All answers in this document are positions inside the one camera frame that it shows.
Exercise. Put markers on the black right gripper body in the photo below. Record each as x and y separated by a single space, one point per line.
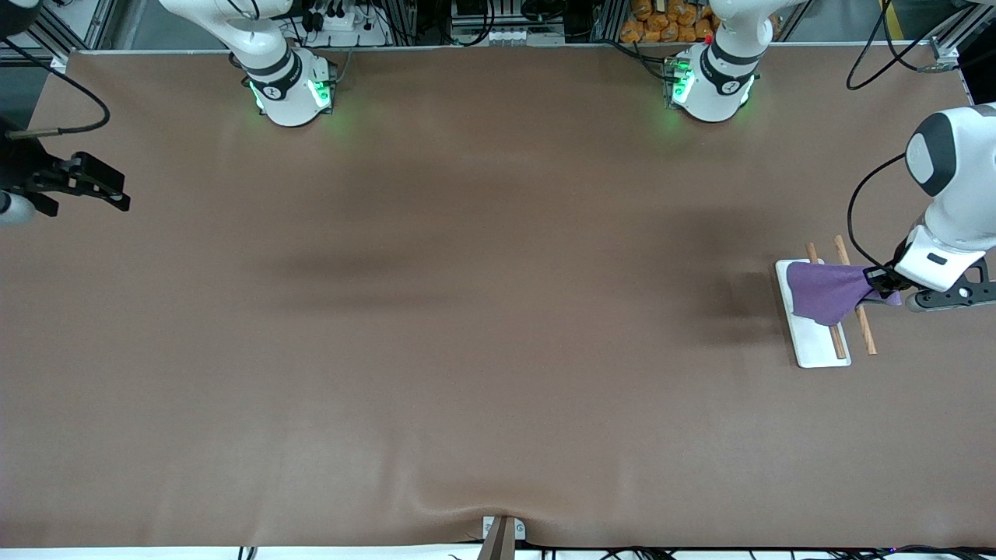
22 167

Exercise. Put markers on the purple cloth towel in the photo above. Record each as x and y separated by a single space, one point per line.
825 292

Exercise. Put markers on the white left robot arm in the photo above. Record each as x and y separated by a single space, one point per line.
957 210

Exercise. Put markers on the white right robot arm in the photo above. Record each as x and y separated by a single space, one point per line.
288 101

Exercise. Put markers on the white towel rack wooden rods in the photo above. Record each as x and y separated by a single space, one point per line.
813 346

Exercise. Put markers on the white power strip black plugs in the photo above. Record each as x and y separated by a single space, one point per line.
342 23

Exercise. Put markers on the orange snack packets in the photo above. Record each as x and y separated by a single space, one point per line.
669 23

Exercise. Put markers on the brown table cover mat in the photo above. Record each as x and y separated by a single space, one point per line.
498 350

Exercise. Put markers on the grey electronics box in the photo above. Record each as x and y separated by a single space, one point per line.
506 19

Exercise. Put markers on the brown flat bar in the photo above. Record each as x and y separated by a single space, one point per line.
498 544

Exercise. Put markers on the aluminium frame profile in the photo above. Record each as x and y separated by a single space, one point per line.
70 27
961 35

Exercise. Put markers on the grey metal table bracket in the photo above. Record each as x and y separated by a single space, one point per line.
520 529

